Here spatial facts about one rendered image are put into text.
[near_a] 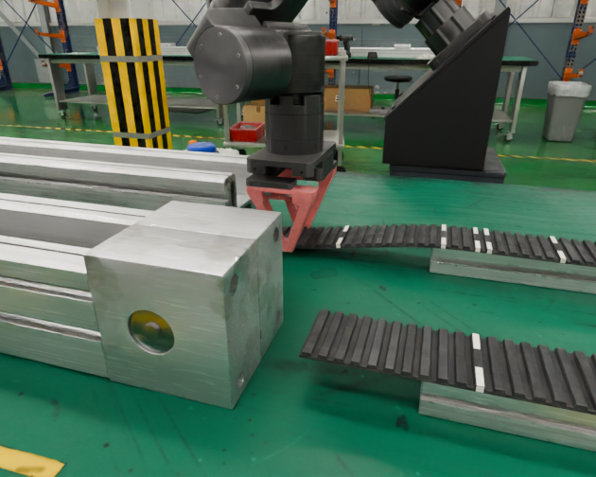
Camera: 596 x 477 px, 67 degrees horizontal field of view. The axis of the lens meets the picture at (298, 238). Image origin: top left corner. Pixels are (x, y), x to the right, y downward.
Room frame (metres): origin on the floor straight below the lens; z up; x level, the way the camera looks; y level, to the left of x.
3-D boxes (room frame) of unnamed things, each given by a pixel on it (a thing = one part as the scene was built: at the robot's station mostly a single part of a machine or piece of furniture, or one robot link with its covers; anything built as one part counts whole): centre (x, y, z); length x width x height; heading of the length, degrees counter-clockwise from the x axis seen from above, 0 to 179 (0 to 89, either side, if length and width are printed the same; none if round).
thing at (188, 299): (0.28, 0.07, 0.83); 0.12 x 0.09 x 0.10; 163
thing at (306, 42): (0.44, 0.01, 0.97); 0.07 x 0.06 x 0.07; 144
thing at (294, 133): (0.45, 0.00, 0.91); 0.10 x 0.07 x 0.07; 163
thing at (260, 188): (0.43, 0.01, 0.83); 0.07 x 0.07 x 0.09; 73
